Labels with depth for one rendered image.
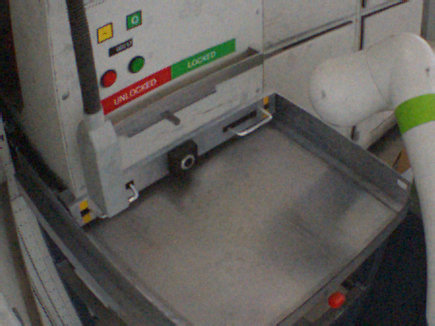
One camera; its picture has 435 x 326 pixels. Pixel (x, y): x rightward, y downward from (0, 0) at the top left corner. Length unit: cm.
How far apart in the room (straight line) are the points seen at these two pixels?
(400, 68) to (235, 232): 47
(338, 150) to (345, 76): 34
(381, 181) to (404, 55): 40
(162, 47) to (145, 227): 34
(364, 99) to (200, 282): 42
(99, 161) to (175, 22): 29
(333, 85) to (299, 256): 32
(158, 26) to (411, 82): 45
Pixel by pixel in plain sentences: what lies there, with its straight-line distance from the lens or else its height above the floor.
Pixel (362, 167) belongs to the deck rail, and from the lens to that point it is 120.
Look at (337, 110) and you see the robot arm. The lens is 93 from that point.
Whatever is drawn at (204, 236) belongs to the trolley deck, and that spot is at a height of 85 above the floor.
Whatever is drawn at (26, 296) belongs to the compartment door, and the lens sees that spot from 103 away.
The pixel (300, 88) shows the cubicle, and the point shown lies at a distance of 185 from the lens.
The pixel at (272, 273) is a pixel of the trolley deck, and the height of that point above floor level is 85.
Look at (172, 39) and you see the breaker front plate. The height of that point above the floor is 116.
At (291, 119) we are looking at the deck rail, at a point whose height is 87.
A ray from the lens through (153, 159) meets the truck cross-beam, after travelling 111.
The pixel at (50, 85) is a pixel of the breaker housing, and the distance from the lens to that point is 91.
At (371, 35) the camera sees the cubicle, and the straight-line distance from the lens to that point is 215.
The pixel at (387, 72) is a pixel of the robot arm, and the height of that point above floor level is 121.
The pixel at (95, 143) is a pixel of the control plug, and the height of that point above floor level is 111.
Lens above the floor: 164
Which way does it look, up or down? 41 degrees down
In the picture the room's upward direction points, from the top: 1 degrees counter-clockwise
